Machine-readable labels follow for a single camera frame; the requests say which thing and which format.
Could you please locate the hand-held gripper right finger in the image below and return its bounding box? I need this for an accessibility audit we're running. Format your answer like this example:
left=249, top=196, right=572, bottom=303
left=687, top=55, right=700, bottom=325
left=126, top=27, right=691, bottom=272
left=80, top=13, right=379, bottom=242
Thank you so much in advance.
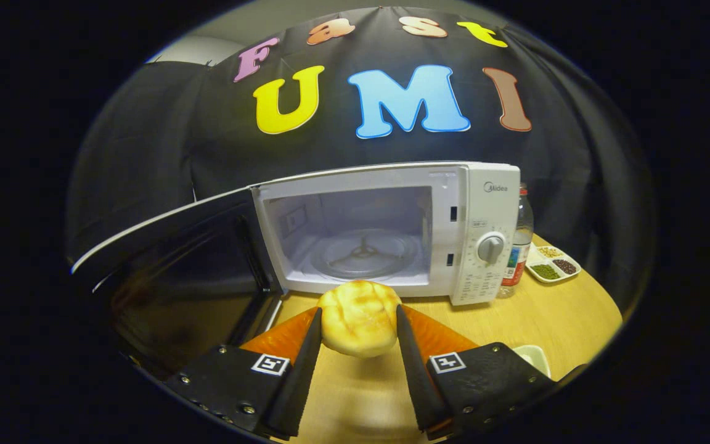
left=395, top=304, right=558, bottom=440

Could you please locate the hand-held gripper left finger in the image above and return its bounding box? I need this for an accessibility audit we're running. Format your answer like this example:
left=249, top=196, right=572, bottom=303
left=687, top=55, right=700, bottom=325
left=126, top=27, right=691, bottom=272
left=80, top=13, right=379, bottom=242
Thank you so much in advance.
left=164, top=306, right=324, bottom=440

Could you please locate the golden bread bun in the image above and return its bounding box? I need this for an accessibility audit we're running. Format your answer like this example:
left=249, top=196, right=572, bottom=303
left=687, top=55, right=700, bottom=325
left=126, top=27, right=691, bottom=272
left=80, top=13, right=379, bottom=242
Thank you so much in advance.
left=317, top=281, right=402, bottom=358

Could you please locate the white microwave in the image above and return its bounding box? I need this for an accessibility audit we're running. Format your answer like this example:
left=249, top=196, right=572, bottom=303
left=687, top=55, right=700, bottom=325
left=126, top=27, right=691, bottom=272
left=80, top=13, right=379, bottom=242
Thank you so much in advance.
left=70, top=162, right=521, bottom=378

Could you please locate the small white plate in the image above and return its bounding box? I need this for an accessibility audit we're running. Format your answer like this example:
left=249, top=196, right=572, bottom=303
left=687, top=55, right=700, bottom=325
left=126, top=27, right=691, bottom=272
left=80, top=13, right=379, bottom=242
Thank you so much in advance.
left=512, top=345, right=552, bottom=379

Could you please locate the clear plastic water bottle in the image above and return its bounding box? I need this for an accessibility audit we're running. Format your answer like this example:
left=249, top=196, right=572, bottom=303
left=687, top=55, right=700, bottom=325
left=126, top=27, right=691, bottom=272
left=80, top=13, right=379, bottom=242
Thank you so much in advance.
left=497, top=183, right=534, bottom=299

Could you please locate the white divided bean tray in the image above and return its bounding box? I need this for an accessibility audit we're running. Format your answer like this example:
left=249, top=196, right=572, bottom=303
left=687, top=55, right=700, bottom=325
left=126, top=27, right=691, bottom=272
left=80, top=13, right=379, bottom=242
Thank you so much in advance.
left=524, top=245, right=582, bottom=284

